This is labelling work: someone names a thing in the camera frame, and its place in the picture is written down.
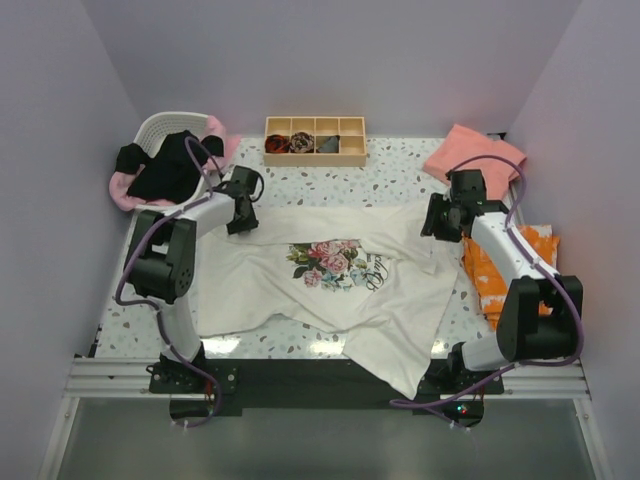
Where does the black garment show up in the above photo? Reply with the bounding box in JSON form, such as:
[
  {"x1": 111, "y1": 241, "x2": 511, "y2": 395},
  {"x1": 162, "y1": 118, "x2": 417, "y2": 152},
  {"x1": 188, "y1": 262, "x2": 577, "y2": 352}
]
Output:
[{"x1": 114, "y1": 130, "x2": 225, "y2": 204}]

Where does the grey folded cloth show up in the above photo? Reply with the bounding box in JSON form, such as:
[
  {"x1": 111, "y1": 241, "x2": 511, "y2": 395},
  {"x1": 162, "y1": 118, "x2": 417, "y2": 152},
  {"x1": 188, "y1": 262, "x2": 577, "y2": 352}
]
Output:
[{"x1": 316, "y1": 135, "x2": 340, "y2": 154}]

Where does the aluminium frame rail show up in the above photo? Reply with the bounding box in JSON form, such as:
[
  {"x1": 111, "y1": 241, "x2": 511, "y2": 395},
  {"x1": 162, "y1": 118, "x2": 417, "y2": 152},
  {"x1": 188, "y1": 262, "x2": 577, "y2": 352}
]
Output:
[{"x1": 39, "y1": 358, "x2": 613, "y2": 479}]

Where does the white plastic laundry basket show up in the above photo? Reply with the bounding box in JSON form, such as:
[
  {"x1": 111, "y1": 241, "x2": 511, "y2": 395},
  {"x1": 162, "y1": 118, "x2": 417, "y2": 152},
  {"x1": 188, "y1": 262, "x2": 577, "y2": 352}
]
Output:
[{"x1": 130, "y1": 111, "x2": 214, "y2": 214}]

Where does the light pink garment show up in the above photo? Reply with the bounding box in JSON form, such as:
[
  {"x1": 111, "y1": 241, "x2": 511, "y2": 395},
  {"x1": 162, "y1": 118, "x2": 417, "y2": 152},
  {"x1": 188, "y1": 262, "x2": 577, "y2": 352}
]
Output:
[{"x1": 109, "y1": 116, "x2": 239, "y2": 211}]

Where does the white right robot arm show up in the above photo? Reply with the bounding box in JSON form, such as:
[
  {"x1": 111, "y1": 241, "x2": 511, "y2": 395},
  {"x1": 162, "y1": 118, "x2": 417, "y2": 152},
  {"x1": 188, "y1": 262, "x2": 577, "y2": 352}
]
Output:
[{"x1": 421, "y1": 170, "x2": 584, "y2": 393}]

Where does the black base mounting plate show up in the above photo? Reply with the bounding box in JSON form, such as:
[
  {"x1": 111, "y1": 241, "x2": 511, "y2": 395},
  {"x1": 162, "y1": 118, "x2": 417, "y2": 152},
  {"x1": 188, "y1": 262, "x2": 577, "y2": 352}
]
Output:
[{"x1": 146, "y1": 358, "x2": 505, "y2": 427}]

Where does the floral rolled tie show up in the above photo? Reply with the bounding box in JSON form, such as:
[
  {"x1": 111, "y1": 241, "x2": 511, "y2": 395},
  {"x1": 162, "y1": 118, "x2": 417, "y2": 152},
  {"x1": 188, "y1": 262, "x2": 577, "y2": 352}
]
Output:
[{"x1": 289, "y1": 131, "x2": 315, "y2": 154}]

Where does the orange navy rolled tie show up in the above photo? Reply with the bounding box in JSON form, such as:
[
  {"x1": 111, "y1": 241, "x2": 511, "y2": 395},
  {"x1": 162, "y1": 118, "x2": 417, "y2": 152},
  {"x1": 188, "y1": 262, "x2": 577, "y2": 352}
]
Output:
[{"x1": 264, "y1": 134, "x2": 290, "y2": 154}]

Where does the salmon pink folded shirt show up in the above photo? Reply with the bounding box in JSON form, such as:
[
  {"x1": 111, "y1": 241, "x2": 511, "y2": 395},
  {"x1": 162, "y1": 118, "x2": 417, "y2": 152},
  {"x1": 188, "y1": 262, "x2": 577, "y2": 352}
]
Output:
[{"x1": 423, "y1": 124, "x2": 526, "y2": 200}]

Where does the wooden compartment organizer box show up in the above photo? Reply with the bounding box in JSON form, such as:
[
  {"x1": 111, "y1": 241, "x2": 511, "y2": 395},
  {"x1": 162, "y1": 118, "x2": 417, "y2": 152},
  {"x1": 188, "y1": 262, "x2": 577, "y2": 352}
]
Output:
[{"x1": 263, "y1": 116, "x2": 368, "y2": 168}]

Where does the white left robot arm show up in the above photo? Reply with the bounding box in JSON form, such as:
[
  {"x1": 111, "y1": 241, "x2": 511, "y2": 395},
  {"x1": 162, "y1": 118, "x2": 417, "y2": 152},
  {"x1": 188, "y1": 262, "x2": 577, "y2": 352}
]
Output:
[{"x1": 115, "y1": 166, "x2": 265, "y2": 392}]

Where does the orange tie-dye folded shirt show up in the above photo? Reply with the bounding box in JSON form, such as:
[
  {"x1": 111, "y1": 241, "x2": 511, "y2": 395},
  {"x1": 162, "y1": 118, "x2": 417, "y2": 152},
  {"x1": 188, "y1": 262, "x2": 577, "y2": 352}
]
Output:
[{"x1": 463, "y1": 225, "x2": 560, "y2": 331}]

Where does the white floral print t-shirt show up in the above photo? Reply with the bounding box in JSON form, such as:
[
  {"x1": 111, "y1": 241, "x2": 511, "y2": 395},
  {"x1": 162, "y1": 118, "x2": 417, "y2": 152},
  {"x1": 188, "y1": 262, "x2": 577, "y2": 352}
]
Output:
[{"x1": 196, "y1": 202, "x2": 458, "y2": 398}]

